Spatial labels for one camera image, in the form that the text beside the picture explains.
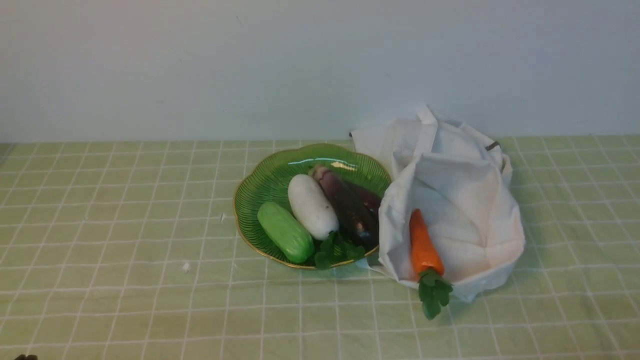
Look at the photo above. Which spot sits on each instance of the white cloth bag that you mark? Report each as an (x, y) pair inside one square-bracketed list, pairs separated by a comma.
[(460, 180)]

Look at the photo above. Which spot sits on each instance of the dark object at bottom edge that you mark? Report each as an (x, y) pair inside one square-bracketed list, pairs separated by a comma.
[(27, 357)]

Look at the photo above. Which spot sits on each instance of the green glass plate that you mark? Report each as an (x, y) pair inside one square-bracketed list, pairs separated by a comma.
[(269, 182)]

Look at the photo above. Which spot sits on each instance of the orange toy carrot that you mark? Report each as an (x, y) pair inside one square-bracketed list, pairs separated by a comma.
[(434, 290)]

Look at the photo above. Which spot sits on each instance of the green toy cucumber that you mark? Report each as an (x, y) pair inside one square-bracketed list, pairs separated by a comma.
[(290, 236)]

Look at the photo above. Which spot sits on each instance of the green checkered tablecloth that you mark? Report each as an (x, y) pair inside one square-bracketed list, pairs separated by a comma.
[(130, 251)]

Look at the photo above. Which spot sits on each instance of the dark purple toy eggplant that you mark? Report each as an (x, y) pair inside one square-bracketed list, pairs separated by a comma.
[(354, 218)]

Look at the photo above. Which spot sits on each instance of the white toy radish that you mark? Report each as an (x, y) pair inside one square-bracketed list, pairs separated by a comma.
[(312, 209)]

